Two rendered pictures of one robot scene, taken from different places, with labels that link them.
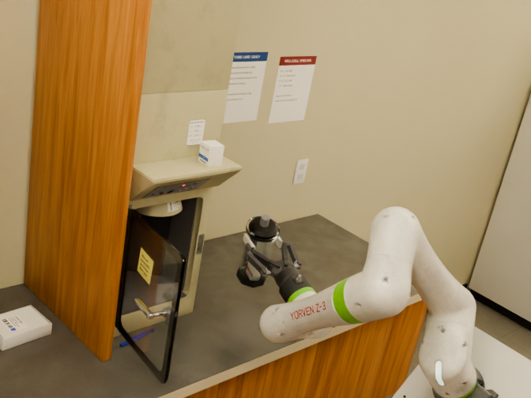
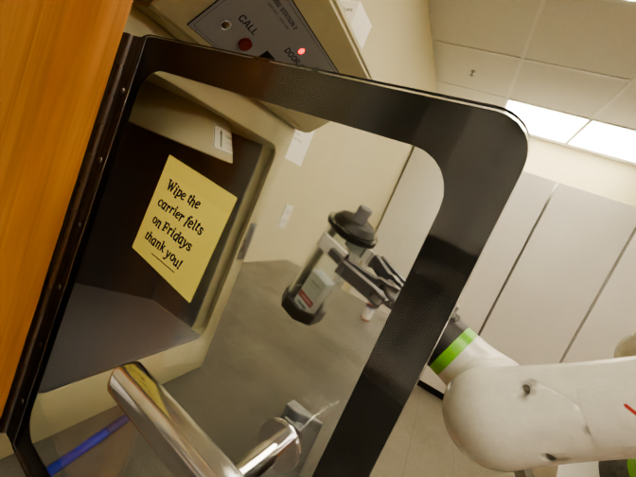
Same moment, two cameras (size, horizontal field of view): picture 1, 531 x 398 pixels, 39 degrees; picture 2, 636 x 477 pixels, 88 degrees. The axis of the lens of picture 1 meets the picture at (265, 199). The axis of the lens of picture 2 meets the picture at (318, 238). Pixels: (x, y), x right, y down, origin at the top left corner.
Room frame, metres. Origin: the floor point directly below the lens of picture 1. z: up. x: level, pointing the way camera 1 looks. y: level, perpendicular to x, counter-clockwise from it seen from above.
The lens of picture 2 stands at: (1.54, 0.28, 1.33)
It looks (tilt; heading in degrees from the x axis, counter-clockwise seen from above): 7 degrees down; 338
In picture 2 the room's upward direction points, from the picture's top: 23 degrees clockwise
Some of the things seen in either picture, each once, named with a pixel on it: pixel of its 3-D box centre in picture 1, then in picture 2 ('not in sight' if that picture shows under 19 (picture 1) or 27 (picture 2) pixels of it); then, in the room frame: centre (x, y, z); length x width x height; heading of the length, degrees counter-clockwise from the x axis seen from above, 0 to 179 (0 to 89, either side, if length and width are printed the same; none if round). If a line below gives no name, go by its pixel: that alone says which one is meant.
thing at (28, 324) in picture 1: (16, 327); not in sight; (1.82, 0.65, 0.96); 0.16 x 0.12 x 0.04; 141
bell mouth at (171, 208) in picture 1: (155, 196); not in sight; (2.08, 0.34, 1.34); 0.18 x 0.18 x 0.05
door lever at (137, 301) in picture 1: (150, 307); (201, 419); (1.68, 0.25, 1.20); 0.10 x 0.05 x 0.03; 40
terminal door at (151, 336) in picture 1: (147, 294); (165, 344); (1.76, 0.27, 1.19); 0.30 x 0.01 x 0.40; 40
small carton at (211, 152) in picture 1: (211, 152); (342, 33); (2.02, 0.18, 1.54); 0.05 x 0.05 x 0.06; 42
